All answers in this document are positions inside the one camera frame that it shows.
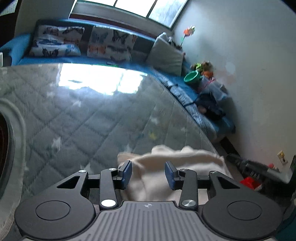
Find green framed window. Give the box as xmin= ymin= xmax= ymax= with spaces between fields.
xmin=69 ymin=0 xmax=189 ymax=29

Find dark blue crumpled clothes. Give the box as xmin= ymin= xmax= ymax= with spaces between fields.
xmin=195 ymin=93 xmax=226 ymax=121

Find red plastic object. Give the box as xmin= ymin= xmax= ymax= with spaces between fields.
xmin=240 ymin=176 xmax=262 ymax=191

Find brown plush toy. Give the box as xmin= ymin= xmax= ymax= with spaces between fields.
xmin=191 ymin=61 xmax=214 ymax=71

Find colourful toy pinwheel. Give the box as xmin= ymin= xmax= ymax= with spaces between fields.
xmin=179 ymin=25 xmax=196 ymax=47

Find cream long-sleeved garment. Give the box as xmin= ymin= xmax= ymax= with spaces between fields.
xmin=117 ymin=145 xmax=233 ymax=202

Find clear plastic bag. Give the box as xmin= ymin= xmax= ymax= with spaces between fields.
xmin=199 ymin=76 xmax=232 ymax=102

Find round black induction cooktop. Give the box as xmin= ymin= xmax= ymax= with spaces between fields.
xmin=0 ymin=98 xmax=27 ymax=234

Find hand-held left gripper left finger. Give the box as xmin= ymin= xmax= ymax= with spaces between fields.
xmin=57 ymin=160 xmax=133 ymax=208

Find black and white plush toy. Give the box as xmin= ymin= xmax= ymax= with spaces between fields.
xmin=167 ymin=36 xmax=183 ymax=50

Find grey quilted star table cover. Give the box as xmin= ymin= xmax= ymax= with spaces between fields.
xmin=0 ymin=62 xmax=222 ymax=241

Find plain grey pillow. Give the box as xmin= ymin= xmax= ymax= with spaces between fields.
xmin=146 ymin=32 xmax=184 ymax=77

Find butterfly print pillow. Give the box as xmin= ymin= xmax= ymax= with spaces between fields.
xmin=29 ymin=25 xmax=85 ymax=58
xmin=87 ymin=26 xmax=138 ymax=62

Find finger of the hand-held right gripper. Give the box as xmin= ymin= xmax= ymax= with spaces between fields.
xmin=225 ymin=154 xmax=269 ymax=179

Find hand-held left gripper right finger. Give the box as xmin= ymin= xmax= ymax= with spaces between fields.
xmin=164 ymin=161 xmax=242 ymax=210

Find blue sofa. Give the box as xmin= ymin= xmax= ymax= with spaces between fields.
xmin=0 ymin=19 xmax=236 ymax=139

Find green plastic bowl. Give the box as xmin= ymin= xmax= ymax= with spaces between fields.
xmin=184 ymin=70 xmax=201 ymax=85

